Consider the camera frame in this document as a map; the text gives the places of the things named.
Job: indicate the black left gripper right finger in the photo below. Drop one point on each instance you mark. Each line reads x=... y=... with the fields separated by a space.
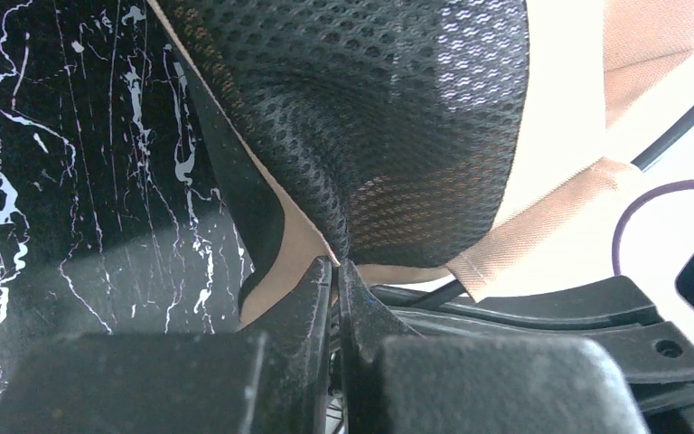
x=397 y=381

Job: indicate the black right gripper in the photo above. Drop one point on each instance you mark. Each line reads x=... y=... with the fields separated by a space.
x=656 y=358

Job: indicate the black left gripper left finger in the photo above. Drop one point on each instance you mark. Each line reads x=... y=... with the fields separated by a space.
x=270 y=377

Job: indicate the tan fabric pet tent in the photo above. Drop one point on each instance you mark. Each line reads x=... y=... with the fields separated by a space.
x=488 y=141

